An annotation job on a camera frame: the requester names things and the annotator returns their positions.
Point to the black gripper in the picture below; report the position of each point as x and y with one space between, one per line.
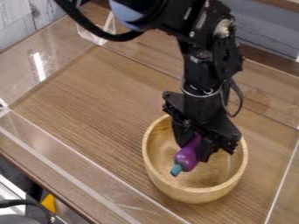
202 114

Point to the purple toy eggplant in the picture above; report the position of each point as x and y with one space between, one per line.
185 159

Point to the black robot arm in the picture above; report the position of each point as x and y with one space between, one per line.
202 26

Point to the light wooden bowl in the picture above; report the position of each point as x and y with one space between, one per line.
210 181

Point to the yellow and black equipment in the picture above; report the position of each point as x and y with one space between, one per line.
49 202

